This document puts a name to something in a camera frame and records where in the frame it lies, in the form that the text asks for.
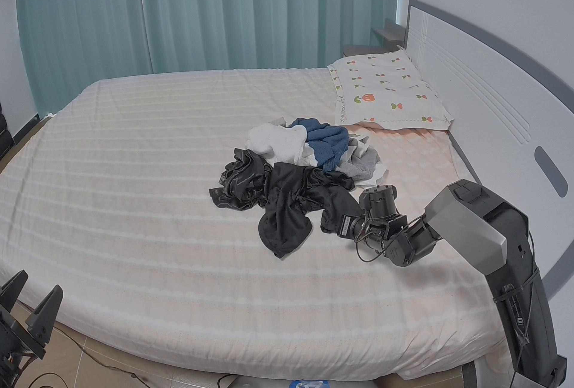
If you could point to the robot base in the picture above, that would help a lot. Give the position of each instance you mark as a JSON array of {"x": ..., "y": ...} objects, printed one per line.
[{"x": 309, "y": 384}]

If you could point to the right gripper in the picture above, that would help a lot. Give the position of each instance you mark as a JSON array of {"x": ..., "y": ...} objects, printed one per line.
[{"x": 354, "y": 228}]

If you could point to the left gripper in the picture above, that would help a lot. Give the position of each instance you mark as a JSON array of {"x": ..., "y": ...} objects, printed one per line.
[{"x": 18, "y": 334}]

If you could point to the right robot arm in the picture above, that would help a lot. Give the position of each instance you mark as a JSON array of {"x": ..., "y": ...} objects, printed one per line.
[{"x": 471, "y": 224}]

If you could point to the black T-shirt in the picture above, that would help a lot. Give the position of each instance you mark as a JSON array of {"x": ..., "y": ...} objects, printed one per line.
[{"x": 287, "y": 207}]

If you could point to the black chest of drawers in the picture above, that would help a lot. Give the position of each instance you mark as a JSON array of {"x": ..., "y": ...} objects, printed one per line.
[{"x": 3, "y": 130}]

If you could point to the shiny black garment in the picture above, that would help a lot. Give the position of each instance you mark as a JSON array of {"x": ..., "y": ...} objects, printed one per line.
[{"x": 242, "y": 184}]

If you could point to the grey bedside table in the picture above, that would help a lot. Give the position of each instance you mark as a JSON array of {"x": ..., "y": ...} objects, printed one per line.
[{"x": 381, "y": 36}]

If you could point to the white printed pillow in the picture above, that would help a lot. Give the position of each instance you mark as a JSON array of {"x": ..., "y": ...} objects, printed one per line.
[{"x": 385, "y": 90}]

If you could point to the pile of clothes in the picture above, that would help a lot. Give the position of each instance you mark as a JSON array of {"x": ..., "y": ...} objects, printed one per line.
[{"x": 287, "y": 144}]

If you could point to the bed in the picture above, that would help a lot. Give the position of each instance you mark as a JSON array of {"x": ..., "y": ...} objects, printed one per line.
[{"x": 134, "y": 198}]

